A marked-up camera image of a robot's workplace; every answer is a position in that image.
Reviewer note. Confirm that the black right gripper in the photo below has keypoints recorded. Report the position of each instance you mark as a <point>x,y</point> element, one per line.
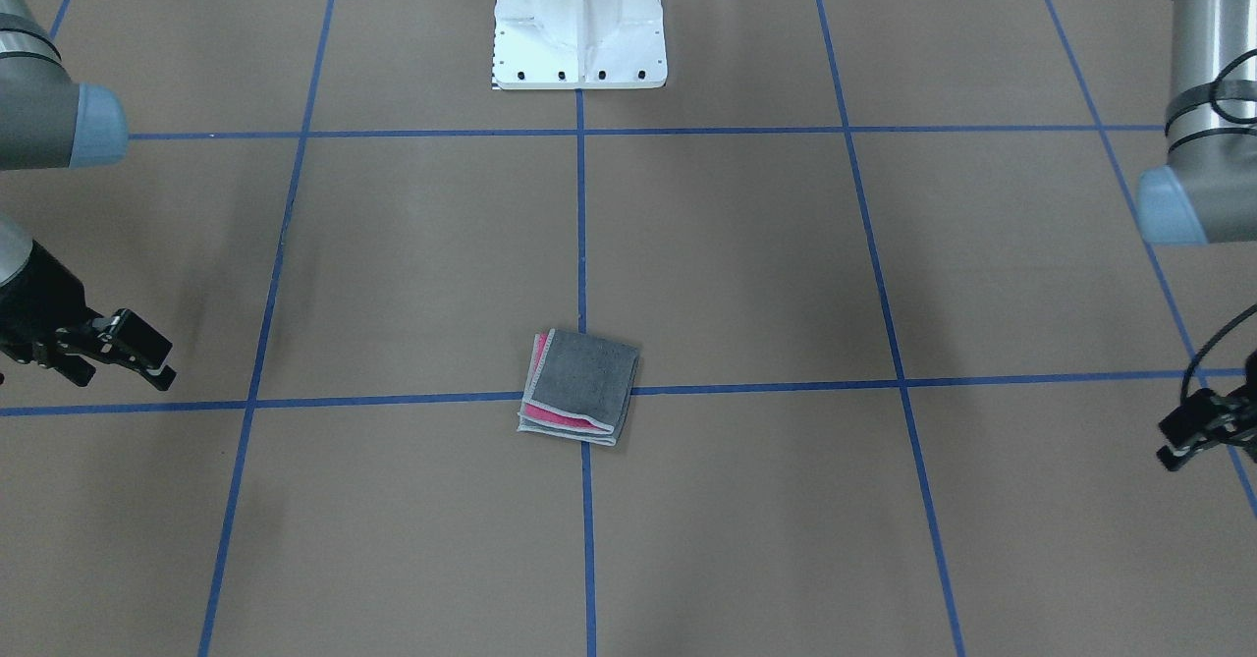
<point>41,308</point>

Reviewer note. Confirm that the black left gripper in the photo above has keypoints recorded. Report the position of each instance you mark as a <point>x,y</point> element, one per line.
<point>1210,418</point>

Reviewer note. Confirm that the pink and grey towel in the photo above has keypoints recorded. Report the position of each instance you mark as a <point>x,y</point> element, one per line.
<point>578,387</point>

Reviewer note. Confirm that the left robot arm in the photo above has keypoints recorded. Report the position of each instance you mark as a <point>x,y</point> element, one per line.
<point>1205,195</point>

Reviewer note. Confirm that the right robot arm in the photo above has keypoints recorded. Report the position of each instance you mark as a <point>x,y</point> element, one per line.
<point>50,121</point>

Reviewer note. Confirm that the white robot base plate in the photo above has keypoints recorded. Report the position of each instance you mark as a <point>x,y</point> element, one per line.
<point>579,45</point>

